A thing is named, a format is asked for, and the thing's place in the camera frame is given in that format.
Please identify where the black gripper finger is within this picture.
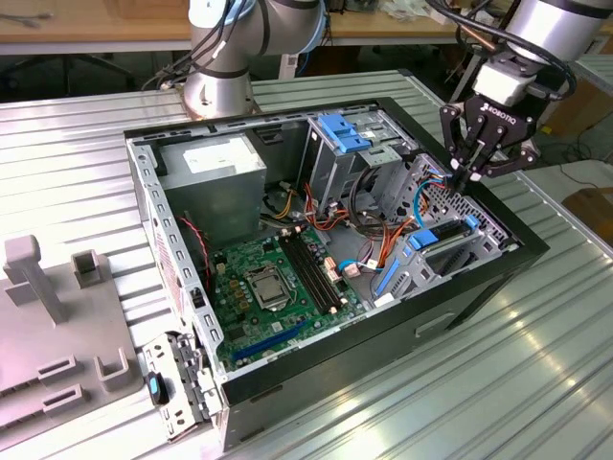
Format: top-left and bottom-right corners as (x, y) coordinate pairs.
(462, 131), (545, 189)
(440, 103), (483, 191)

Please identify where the orange red disk power wire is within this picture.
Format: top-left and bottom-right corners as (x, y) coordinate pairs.
(382, 165), (454, 272)

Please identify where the hard disk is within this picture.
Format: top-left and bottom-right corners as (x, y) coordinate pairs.
(375, 214), (481, 299)

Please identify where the silver disk bay cage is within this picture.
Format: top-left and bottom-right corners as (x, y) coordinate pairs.
(371, 152), (523, 311)

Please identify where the brown cardboard box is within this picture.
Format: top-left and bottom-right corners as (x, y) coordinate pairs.
(562, 187), (613, 241)

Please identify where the blue drive cage latch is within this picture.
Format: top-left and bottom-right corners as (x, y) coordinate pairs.
(319, 113), (375, 154)

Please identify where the silver optical drive cage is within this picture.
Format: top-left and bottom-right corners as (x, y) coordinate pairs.
(306, 109), (420, 212)

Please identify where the black RAM slot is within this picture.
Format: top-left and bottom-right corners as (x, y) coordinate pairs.
(286, 231), (336, 314)
(298, 228), (347, 310)
(281, 232), (331, 316)
(292, 229), (341, 312)

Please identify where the silver CPU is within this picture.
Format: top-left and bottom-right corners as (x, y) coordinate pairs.
(255, 277), (288, 306)

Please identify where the grey power supply unit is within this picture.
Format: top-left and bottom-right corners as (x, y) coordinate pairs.
(157, 133), (268, 250)

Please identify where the CPU socket with metal cover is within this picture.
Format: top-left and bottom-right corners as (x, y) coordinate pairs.
(243, 267), (297, 313)

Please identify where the black open PC case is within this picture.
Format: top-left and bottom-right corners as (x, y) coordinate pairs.
(123, 95), (551, 452)

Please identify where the blue expansion slot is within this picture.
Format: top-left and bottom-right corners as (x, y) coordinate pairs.
(233, 319), (310, 365)

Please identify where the green motherboard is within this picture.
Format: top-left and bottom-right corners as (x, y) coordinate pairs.
(210, 224), (370, 373)

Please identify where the long wooden desk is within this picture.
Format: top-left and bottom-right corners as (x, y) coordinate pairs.
(0, 0), (613, 58)

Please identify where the grey parts rack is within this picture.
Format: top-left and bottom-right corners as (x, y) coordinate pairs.
(0, 234), (145, 432)

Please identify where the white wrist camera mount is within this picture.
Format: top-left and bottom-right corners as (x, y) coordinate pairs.
(472, 63), (534, 105)

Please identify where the blue disk data wire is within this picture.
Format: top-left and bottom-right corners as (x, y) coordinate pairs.
(414, 177), (452, 230)

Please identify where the aluminium frame table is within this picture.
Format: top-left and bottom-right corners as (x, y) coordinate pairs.
(572, 52), (613, 100)

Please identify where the black looped cable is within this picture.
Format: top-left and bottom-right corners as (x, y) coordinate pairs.
(348, 162), (389, 236)

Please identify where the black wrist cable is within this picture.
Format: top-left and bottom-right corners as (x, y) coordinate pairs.
(425, 0), (579, 103)

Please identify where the orange red wire bundle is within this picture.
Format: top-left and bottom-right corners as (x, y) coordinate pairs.
(304, 181), (353, 241)

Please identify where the short blue wire pink plug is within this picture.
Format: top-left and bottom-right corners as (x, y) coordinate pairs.
(337, 258), (365, 280)

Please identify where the yellow black power wire bundle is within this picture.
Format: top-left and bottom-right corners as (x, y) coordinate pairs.
(261, 184), (310, 226)

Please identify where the grey arm cable bundle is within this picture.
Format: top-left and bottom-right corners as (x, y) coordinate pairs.
(155, 0), (253, 91)

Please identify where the red black fan wire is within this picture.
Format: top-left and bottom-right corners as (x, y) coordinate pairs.
(178, 215), (213, 292)

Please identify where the black blue bracket latch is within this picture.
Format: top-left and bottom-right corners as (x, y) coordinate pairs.
(146, 371), (171, 406)

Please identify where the silver hinged expansion bracket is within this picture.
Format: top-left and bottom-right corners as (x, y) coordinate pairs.
(142, 330), (224, 442)

